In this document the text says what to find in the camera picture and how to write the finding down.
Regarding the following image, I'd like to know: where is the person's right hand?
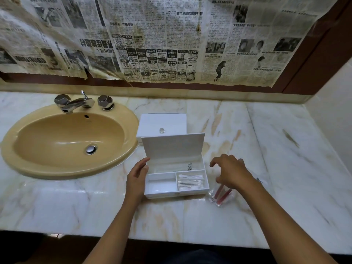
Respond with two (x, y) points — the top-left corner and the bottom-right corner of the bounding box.
(210, 154), (258, 191)

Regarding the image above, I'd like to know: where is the person's left hand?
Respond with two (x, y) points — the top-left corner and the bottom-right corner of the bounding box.
(125, 157), (151, 202)

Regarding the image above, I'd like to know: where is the red item packet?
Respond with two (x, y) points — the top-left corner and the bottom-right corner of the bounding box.
(207, 184), (235, 208)

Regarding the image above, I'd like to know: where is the white box with round knob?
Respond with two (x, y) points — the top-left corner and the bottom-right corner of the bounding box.
(136, 113), (187, 142)
(140, 132), (210, 200)

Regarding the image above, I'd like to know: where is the person's right forearm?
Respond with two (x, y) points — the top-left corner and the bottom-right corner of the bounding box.
(239, 181), (339, 264)

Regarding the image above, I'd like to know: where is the person's left forearm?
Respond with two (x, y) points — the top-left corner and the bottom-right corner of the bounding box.
(82, 196), (141, 264)

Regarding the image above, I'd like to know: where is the person's dark clothing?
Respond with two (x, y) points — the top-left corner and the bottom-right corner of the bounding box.
(170, 250), (234, 264)

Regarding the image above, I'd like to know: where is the beige oval sink basin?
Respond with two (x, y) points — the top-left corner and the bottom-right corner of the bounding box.
(1, 103), (139, 180)

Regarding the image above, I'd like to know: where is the chrome faceted faucet knob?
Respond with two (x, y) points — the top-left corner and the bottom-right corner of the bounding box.
(97, 95), (114, 111)
(54, 94), (72, 107)

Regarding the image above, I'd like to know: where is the chrome faucet spout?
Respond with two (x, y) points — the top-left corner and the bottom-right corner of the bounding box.
(62, 90), (95, 114)

